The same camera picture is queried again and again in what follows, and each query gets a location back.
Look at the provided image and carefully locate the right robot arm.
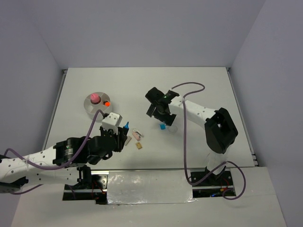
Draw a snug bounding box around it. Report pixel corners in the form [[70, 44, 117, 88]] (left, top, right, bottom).
[[145, 87, 238, 186]]

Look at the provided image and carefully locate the blue highlighter cap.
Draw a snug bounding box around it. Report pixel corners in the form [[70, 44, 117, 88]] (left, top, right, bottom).
[[160, 123, 166, 130]]

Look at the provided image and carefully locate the blue tip black highlighter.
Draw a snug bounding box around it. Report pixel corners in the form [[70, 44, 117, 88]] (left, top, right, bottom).
[[124, 122, 129, 133]]

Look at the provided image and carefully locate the silver foil mat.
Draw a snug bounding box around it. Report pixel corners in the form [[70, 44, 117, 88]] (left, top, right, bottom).
[[107, 170, 195, 205]]

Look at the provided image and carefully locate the small yellow sharpener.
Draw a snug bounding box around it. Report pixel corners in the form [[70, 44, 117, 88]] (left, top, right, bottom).
[[135, 142, 143, 149]]

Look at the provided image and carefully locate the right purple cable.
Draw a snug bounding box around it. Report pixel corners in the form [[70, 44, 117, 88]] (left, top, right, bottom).
[[169, 82, 246, 201]]

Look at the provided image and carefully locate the clear tape roll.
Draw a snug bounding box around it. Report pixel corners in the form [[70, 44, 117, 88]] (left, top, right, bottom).
[[168, 125, 178, 134]]

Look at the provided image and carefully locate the white round divided container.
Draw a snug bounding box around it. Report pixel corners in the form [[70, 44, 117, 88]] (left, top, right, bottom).
[[83, 92, 113, 119]]

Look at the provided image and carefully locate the pink eraser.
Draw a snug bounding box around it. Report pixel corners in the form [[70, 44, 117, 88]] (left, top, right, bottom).
[[132, 131, 141, 141]]

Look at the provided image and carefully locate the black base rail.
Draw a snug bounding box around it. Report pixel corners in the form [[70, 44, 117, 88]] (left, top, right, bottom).
[[62, 170, 236, 205]]

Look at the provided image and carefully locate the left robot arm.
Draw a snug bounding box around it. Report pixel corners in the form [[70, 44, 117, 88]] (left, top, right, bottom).
[[0, 127, 129, 194]]

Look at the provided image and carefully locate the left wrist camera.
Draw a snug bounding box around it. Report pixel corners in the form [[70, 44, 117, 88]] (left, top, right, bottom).
[[101, 112, 122, 135]]

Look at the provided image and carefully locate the beige eraser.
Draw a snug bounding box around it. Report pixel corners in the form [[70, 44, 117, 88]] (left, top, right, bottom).
[[125, 136, 132, 146]]

